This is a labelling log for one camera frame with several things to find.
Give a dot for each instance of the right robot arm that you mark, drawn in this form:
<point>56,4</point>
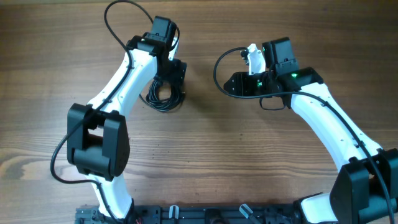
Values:
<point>365,189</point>

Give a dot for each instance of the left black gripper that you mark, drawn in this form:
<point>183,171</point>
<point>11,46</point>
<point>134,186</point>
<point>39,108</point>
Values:
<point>178,72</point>

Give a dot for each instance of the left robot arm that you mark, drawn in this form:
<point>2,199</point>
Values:
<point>97,139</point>

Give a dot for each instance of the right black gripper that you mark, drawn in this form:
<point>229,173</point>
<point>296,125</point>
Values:
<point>242,84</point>

